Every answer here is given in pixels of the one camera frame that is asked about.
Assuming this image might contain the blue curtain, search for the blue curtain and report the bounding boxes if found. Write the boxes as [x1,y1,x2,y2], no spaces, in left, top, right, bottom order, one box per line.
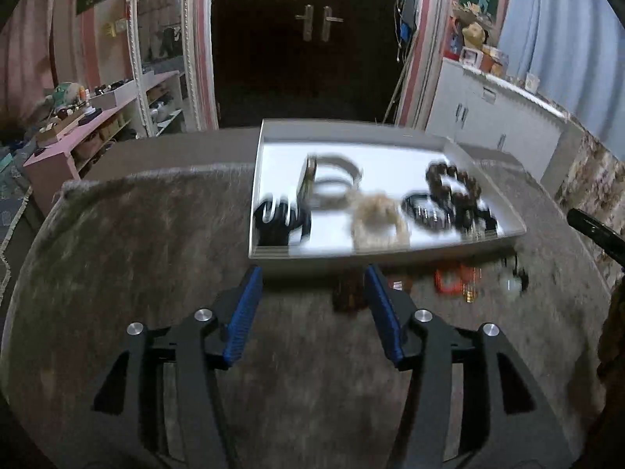
[498,0,625,162]

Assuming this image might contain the white storage box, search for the white storage box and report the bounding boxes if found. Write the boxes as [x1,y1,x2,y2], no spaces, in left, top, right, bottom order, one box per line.
[88,71,157,109]

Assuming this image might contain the wooden tray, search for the wooden tray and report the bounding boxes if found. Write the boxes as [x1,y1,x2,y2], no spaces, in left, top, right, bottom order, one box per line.
[38,107,91,146]

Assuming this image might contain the brown patterned cloth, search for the brown patterned cloth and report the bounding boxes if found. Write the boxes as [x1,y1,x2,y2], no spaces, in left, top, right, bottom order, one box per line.
[555,129,625,294]

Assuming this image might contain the white cabinet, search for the white cabinet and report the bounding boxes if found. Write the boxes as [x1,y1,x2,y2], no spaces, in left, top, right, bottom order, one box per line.
[425,57,584,199]

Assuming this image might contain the dark metal bead bracelet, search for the dark metal bead bracelet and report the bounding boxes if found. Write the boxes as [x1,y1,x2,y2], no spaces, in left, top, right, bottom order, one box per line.
[403,193,457,231]

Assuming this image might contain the pink shelf unit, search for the pink shelf unit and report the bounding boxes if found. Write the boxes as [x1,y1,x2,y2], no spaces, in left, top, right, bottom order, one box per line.
[23,71,189,216]

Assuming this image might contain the brown wooden bead bracelet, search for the brown wooden bead bracelet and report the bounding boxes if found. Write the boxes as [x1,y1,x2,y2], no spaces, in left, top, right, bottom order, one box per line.
[425,161,497,235]

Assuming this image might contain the hanging blue bag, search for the hanging blue bag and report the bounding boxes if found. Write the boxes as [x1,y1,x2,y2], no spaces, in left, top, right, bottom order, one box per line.
[393,0,421,64]

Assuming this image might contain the beige plush toy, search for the beige plush toy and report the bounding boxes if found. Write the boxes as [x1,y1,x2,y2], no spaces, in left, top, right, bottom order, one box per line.
[461,22,488,50]

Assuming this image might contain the white shallow tray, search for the white shallow tray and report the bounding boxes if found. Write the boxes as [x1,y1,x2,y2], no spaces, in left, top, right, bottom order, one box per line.
[248,118,528,261]

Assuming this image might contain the grey band wristwatch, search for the grey band wristwatch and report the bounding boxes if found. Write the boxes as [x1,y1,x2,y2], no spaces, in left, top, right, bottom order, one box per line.
[295,153,364,213]

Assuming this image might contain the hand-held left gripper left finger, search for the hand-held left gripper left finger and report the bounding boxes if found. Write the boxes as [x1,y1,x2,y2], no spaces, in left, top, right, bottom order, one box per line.
[59,265,264,469]

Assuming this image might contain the grey shaggy rug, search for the grey shaggy rug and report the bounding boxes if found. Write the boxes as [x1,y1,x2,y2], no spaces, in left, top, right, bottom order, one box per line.
[0,163,616,469]

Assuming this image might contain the black hair claw clip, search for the black hair claw clip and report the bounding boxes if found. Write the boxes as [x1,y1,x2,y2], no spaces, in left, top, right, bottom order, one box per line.
[254,195,312,247]

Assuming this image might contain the pink curtain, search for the pink curtain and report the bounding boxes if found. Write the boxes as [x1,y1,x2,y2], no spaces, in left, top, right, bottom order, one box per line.
[0,0,81,128]

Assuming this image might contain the silver door handle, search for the silver door handle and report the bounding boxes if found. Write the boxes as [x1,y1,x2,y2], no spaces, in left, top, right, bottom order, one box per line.
[320,6,344,42]
[295,4,314,42]

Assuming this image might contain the amber bead bracelet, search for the amber bead bracelet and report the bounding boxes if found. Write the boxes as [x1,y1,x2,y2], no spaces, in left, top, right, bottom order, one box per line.
[333,276,366,312]

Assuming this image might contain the teal plush toy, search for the teal plush toy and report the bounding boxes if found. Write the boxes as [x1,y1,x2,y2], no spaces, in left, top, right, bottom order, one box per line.
[41,83,89,114]

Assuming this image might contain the red black cord bracelet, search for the red black cord bracelet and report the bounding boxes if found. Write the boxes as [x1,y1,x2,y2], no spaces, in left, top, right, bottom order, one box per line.
[434,265,483,302]

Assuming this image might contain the white scrunchie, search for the white scrunchie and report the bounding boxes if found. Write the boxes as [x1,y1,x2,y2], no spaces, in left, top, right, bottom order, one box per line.
[352,193,410,251]

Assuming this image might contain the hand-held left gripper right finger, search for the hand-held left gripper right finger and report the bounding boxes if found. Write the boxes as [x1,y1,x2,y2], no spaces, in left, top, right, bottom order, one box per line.
[365,264,572,469]

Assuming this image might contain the black double door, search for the black double door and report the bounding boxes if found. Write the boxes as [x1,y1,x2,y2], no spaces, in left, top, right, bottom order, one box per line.
[211,0,430,130]

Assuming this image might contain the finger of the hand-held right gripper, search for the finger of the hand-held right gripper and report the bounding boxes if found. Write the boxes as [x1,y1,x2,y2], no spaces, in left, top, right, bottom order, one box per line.
[568,208,625,251]

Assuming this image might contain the blue patterned blanket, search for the blue patterned blanket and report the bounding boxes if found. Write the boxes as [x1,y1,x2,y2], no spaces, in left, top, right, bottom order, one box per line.
[0,141,32,294]

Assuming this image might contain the dark brown cloth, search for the dark brown cloth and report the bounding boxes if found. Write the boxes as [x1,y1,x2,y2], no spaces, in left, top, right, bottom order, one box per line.
[583,278,625,455]

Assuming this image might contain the white framed standing mirror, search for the white framed standing mirror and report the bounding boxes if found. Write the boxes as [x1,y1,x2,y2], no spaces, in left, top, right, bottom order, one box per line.
[128,0,216,138]

